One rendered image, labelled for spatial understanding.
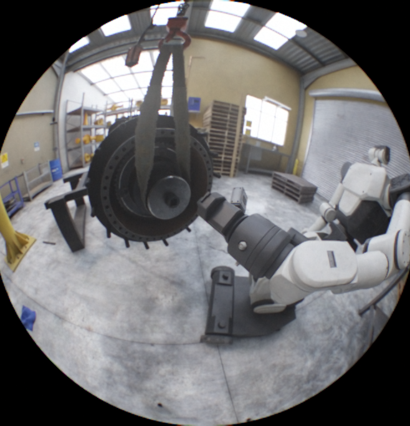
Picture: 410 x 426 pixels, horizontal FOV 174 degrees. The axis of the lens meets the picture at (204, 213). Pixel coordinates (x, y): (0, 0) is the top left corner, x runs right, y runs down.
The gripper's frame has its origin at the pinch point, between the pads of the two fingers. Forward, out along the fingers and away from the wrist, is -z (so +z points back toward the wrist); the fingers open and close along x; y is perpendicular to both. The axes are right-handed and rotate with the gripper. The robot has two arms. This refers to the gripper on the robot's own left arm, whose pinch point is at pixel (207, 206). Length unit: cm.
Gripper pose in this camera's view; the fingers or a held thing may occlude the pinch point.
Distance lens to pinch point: 30.2
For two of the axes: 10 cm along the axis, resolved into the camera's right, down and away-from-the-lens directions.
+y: 6.5, -7.6, 0.3
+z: 5.8, 4.7, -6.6
